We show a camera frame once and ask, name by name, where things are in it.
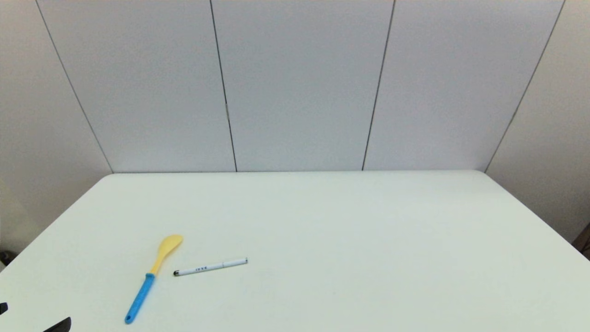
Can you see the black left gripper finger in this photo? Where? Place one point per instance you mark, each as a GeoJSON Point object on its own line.
{"type": "Point", "coordinates": [62, 325]}
{"type": "Point", "coordinates": [2, 308]}

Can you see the dark object on floor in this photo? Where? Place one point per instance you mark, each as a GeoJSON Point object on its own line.
{"type": "Point", "coordinates": [5, 257]}

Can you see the white pen with black tip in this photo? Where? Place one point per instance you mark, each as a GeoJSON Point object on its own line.
{"type": "Point", "coordinates": [207, 268]}

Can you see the brown furniture piece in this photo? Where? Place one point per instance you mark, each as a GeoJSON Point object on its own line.
{"type": "Point", "coordinates": [584, 242]}

